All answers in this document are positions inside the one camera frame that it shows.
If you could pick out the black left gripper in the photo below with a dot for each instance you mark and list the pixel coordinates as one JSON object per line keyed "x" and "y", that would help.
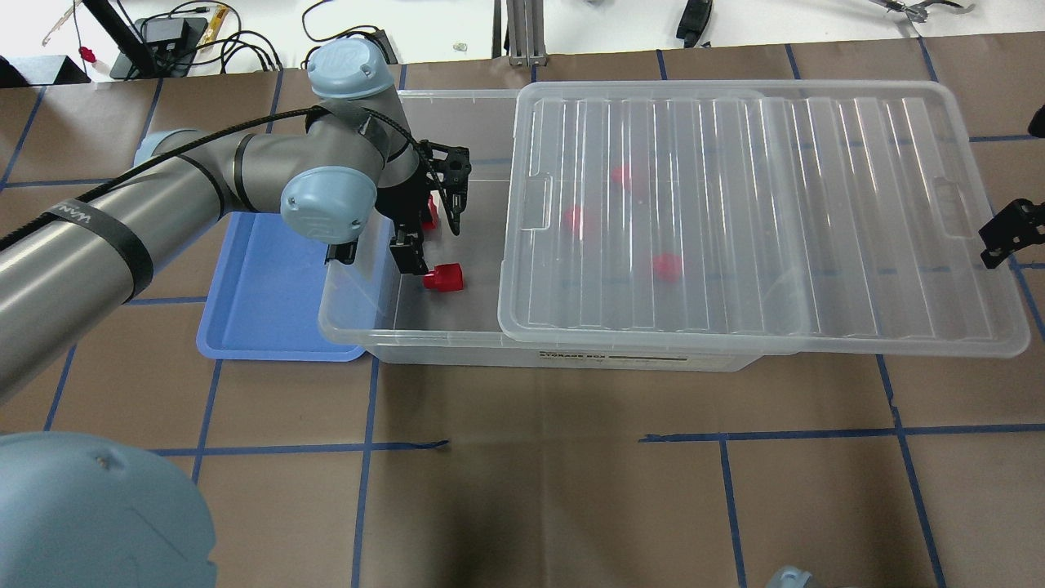
{"x": 405, "y": 214}

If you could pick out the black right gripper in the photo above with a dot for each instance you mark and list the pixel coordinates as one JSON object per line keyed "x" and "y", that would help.
{"x": 1011, "y": 230}

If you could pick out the red block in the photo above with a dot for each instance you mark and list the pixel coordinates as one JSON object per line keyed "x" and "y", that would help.
{"x": 444, "y": 278}
{"x": 577, "y": 222}
{"x": 631, "y": 178}
{"x": 430, "y": 215}
{"x": 667, "y": 267}

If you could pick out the clear plastic box lid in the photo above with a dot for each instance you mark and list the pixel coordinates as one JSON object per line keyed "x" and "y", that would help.
{"x": 836, "y": 215}

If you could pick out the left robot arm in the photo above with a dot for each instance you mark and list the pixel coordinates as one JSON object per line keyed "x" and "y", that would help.
{"x": 324, "y": 169}

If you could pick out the clear plastic storage box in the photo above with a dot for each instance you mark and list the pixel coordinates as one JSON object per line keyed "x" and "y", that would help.
{"x": 390, "y": 314}

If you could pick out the blue plastic tray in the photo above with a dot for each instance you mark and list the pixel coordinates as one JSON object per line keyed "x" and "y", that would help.
{"x": 264, "y": 296}

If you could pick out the black power adapter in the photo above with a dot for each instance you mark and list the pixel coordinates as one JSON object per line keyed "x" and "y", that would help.
{"x": 165, "y": 47}

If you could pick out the black device on bench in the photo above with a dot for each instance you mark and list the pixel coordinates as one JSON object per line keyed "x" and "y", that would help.
{"x": 693, "y": 21}

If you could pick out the aluminium frame post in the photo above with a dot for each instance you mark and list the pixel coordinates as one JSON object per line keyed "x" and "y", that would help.
{"x": 525, "y": 33}

